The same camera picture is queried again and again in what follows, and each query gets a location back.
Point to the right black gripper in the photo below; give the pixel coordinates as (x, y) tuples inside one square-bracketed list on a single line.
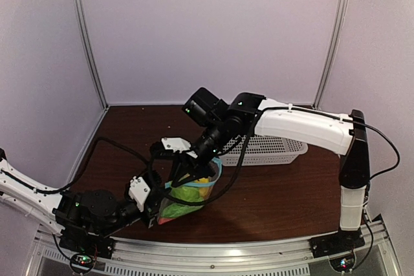
[(196, 169)]

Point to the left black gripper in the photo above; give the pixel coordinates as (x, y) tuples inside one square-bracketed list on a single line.
[(151, 203)]

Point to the green toy apple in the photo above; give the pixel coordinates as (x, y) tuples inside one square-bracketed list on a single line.
[(173, 209)]

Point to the yellow toy lemon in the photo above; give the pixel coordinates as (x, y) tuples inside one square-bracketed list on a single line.
[(204, 186)]

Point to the clear zip top bag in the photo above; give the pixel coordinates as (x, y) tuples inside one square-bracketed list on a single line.
[(217, 167)]

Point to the red toy carrot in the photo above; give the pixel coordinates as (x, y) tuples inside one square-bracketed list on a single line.
[(163, 220)]

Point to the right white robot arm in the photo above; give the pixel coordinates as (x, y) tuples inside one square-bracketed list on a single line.
[(253, 114)]

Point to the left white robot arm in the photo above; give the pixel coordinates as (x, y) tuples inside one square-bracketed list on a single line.
[(62, 212)]

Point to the white perforated plastic basket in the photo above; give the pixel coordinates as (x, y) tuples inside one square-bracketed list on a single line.
[(262, 150)]

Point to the left round circuit board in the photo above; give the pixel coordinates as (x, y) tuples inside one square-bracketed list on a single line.
[(82, 263)]

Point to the round circuit board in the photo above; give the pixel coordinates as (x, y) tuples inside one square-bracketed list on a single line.
[(343, 264), (82, 263)]

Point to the right round circuit board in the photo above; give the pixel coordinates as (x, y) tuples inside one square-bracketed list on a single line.
[(343, 264)]

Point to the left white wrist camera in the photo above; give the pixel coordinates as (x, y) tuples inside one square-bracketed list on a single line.
[(138, 191)]

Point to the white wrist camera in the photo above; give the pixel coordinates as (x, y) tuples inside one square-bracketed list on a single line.
[(173, 145), (138, 191)]

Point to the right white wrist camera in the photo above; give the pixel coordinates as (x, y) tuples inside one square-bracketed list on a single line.
[(173, 145)]

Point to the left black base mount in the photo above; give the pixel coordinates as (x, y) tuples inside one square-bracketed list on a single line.
[(104, 247)]

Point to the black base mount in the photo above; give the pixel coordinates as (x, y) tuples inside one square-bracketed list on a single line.
[(104, 247), (335, 243)]

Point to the front aluminium rail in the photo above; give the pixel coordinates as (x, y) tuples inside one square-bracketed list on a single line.
[(277, 257)]

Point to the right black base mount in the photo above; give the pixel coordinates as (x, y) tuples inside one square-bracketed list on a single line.
[(335, 243)]

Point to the left aluminium frame post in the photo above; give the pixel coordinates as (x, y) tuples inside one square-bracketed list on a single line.
[(88, 51)]

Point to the aluminium frame post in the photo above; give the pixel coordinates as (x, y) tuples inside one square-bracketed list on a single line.
[(334, 42), (88, 51)]

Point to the right aluminium frame post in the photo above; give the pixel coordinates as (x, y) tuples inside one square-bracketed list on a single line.
[(334, 42)]

